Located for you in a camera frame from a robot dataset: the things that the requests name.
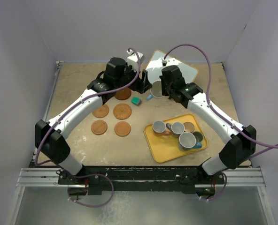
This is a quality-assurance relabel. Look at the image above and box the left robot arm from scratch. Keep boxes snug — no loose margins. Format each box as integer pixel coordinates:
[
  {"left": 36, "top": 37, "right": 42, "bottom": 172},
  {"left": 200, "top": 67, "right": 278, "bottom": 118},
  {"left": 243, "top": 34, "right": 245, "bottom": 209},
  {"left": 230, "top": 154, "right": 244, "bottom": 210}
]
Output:
[{"left": 35, "top": 53, "right": 151, "bottom": 184}]

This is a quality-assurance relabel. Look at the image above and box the yellow tray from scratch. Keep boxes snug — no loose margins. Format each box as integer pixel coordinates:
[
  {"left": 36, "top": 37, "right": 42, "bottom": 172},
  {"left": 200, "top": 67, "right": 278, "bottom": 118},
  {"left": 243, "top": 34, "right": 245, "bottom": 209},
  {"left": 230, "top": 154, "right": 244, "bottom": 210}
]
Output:
[{"left": 144, "top": 113, "right": 208, "bottom": 163}]

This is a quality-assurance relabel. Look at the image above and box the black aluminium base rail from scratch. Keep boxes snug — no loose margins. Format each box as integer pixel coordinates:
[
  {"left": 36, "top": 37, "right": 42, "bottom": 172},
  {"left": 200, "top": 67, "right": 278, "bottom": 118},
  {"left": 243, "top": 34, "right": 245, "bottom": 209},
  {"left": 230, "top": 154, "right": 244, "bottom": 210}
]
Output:
[{"left": 17, "top": 165, "right": 265, "bottom": 197}]

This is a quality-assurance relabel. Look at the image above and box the dark brown ringed coaster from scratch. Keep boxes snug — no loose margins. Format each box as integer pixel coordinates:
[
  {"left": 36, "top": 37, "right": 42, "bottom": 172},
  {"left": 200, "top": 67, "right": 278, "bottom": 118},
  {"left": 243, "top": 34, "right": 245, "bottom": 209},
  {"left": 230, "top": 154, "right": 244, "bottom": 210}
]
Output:
[{"left": 115, "top": 88, "right": 131, "bottom": 100}]

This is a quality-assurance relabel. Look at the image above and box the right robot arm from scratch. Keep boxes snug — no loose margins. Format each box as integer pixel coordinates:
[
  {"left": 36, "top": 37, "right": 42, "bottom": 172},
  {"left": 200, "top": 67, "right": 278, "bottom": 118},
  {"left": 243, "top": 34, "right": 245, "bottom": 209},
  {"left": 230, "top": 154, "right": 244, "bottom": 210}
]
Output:
[{"left": 160, "top": 65, "right": 256, "bottom": 183}]

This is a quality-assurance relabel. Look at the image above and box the grey handled mug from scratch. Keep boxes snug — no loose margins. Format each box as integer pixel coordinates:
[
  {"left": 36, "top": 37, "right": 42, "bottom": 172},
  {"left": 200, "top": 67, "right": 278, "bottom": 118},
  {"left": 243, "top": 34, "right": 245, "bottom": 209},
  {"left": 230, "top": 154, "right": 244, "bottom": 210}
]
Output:
[{"left": 171, "top": 122, "right": 185, "bottom": 135}]

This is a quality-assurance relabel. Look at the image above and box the purple cable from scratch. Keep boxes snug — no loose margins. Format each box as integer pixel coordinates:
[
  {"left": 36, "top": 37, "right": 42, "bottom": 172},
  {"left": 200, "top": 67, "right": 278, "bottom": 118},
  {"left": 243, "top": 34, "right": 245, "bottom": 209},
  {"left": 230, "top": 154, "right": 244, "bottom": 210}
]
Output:
[
  {"left": 33, "top": 48, "right": 141, "bottom": 207},
  {"left": 164, "top": 44, "right": 278, "bottom": 202}
]

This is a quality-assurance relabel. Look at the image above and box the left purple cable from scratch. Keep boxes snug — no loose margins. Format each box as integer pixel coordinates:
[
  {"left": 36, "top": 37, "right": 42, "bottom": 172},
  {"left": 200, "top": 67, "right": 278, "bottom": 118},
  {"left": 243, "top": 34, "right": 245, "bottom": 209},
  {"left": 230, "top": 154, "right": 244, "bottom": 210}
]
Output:
[{"left": 33, "top": 48, "right": 141, "bottom": 207}]

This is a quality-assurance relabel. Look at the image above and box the small whiteboard with wooden frame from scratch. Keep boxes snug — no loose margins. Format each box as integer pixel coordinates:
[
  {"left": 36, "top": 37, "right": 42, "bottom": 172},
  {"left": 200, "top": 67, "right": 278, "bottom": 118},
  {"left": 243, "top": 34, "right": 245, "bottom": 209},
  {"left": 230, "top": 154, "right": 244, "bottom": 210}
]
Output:
[{"left": 146, "top": 50, "right": 199, "bottom": 84}]

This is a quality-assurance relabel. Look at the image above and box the green whiteboard eraser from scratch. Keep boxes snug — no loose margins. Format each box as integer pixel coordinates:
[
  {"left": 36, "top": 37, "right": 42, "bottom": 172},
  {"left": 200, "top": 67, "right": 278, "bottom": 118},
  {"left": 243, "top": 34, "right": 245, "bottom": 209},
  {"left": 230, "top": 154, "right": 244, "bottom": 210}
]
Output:
[{"left": 131, "top": 97, "right": 142, "bottom": 106}]

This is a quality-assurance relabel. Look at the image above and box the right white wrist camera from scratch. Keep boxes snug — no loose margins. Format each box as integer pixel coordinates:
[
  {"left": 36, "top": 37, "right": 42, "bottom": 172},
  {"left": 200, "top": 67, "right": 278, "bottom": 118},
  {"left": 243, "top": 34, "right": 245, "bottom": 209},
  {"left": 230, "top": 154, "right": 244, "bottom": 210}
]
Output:
[{"left": 162, "top": 58, "right": 181, "bottom": 67}]

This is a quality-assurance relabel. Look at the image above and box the plain orange coaster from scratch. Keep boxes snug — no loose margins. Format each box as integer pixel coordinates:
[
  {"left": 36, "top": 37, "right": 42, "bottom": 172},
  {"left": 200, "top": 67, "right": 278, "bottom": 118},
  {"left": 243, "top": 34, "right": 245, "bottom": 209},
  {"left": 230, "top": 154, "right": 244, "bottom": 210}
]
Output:
[
  {"left": 114, "top": 121, "right": 131, "bottom": 137},
  {"left": 91, "top": 120, "right": 108, "bottom": 135}
]

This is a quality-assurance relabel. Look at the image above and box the light woven coaster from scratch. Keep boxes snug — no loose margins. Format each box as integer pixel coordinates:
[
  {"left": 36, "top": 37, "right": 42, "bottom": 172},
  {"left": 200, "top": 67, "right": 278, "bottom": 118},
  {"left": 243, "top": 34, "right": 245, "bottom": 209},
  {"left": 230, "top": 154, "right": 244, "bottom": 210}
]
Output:
[
  {"left": 113, "top": 103, "right": 132, "bottom": 120},
  {"left": 92, "top": 104, "right": 109, "bottom": 118}
]

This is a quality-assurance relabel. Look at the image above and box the blue patterned mug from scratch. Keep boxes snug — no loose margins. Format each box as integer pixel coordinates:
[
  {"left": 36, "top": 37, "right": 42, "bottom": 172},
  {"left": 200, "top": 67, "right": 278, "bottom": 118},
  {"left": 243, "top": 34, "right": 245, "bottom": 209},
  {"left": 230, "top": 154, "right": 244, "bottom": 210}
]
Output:
[{"left": 178, "top": 132, "right": 202, "bottom": 151}]

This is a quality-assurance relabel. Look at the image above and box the large teal mug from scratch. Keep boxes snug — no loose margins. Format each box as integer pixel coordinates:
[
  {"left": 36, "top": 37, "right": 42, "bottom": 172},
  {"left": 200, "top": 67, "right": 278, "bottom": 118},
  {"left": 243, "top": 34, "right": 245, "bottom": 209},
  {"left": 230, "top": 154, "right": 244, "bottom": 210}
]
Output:
[{"left": 146, "top": 81, "right": 163, "bottom": 101}]

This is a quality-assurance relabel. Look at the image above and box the pink handled patterned mug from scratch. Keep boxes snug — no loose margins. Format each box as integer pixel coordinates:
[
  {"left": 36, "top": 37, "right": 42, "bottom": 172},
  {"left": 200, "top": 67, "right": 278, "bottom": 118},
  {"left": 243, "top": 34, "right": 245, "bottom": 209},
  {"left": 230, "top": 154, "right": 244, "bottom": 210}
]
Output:
[{"left": 152, "top": 120, "right": 170, "bottom": 136}]

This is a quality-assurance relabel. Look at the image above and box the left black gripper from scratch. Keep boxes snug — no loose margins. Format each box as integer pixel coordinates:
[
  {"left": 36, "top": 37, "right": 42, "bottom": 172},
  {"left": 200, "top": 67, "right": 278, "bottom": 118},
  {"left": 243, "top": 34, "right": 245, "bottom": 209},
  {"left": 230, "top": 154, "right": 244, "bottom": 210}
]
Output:
[{"left": 115, "top": 63, "right": 152, "bottom": 94}]

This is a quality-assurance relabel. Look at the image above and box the plain orange front coaster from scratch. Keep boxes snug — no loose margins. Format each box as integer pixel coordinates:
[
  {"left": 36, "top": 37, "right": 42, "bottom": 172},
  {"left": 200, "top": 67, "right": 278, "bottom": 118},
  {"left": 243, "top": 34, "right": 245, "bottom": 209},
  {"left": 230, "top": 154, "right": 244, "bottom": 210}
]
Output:
[{"left": 114, "top": 121, "right": 131, "bottom": 137}]

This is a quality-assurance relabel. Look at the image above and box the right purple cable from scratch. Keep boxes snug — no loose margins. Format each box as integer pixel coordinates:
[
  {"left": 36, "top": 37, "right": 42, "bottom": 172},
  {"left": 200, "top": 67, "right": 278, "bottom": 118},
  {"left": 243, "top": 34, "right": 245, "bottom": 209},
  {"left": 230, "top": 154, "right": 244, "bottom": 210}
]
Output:
[{"left": 164, "top": 44, "right": 278, "bottom": 202}]

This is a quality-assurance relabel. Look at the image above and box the light woven front coaster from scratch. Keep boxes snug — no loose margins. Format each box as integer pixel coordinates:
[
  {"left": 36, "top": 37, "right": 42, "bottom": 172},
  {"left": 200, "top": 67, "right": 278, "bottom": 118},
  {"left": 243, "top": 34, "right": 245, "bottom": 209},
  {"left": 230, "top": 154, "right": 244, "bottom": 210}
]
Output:
[{"left": 113, "top": 103, "right": 132, "bottom": 120}]

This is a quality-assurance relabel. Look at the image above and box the small orange cup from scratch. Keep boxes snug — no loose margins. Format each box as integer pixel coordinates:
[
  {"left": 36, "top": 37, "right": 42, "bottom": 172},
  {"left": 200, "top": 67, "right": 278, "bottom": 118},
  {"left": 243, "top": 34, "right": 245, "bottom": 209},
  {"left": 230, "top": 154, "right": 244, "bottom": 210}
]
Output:
[{"left": 184, "top": 122, "right": 195, "bottom": 133}]

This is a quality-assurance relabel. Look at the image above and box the small grey cup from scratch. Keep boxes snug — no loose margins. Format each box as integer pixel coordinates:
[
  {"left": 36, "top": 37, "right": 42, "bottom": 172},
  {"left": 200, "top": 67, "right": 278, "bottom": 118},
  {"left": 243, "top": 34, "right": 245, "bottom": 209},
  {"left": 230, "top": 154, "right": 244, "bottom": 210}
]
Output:
[{"left": 192, "top": 131, "right": 204, "bottom": 143}]

